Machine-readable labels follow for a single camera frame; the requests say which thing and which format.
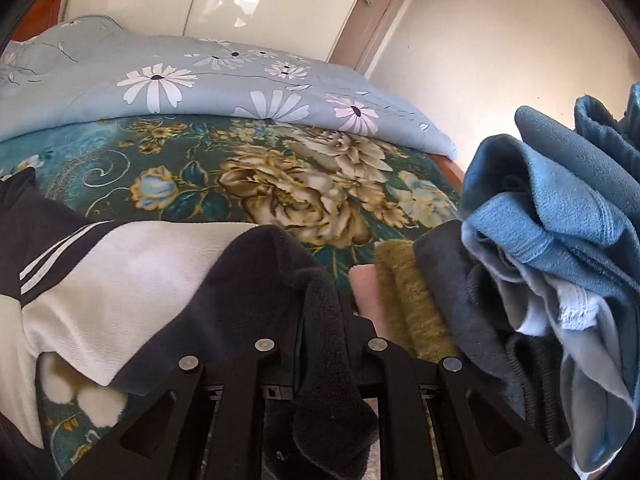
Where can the wooden door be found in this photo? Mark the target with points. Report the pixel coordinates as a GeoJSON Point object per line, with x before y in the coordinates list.
{"type": "Point", "coordinates": [370, 35]}

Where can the olive green knitted cloth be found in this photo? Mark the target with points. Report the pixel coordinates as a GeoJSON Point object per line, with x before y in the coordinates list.
{"type": "Point", "coordinates": [405, 290]}

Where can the blue fleece garment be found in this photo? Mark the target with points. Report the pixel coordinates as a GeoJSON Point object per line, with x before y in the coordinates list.
{"type": "Point", "coordinates": [565, 200]}

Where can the white glossy wardrobe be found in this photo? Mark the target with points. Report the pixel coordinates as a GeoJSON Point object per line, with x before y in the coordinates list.
{"type": "Point", "coordinates": [250, 10]}

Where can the teal floral bed sheet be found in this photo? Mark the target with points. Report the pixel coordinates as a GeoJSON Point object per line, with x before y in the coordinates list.
{"type": "Point", "coordinates": [200, 175]}

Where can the dark grey cloth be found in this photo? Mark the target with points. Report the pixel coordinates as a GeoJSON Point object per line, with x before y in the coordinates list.
{"type": "Point", "coordinates": [450, 285]}

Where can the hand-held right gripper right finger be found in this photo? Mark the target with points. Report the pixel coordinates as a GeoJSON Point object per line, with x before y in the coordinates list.
{"type": "Point", "coordinates": [357, 332]}

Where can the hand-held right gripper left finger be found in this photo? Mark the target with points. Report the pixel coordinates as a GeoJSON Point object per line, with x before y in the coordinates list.
{"type": "Point", "coordinates": [267, 367]}

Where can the blue daisy print quilt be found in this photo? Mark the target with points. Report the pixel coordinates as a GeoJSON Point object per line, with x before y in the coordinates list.
{"type": "Point", "coordinates": [100, 95]}

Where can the light grey garment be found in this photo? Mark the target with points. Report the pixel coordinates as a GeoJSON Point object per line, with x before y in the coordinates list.
{"type": "Point", "coordinates": [590, 360]}

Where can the wooden bed frame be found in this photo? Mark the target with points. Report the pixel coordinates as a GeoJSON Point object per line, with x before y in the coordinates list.
{"type": "Point", "coordinates": [450, 170]}

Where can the pink cloth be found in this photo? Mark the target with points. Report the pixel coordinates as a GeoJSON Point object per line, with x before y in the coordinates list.
{"type": "Point", "coordinates": [365, 290]}

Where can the wooden headboard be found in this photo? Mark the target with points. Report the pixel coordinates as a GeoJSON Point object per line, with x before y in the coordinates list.
{"type": "Point", "coordinates": [45, 15]}

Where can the black and white striped jacket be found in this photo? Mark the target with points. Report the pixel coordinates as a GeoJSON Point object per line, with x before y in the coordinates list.
{"type": "Point", "coordinates": [125, 270]}

